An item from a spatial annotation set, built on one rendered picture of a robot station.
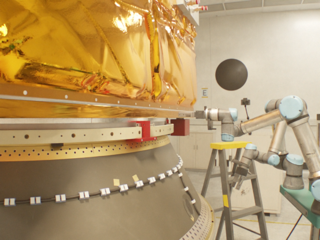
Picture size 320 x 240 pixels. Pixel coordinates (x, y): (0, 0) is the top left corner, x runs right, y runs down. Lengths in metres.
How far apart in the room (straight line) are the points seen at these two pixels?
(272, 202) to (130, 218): 3.88
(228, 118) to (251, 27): 7.62
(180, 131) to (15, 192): 1.48
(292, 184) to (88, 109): 1.48
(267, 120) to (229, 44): 7.42
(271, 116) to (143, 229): 0.92
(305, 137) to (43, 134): 1.13
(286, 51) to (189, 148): 4.45
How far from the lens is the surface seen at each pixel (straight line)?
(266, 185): 4.59
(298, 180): 1.92
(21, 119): 0.94
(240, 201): 4.67
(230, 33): 8.92
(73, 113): 0.83
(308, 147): 1.30
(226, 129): 1.44
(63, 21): 0.76
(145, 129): 1.07
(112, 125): 1.04
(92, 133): 0.93
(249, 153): 1.81
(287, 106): 1.29
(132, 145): 1.09
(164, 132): 1.26
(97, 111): 0.93
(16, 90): 0.69
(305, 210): 1.59
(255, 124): 1.51
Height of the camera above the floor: 1.75
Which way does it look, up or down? 1 degrees down
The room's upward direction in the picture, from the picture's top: straight up
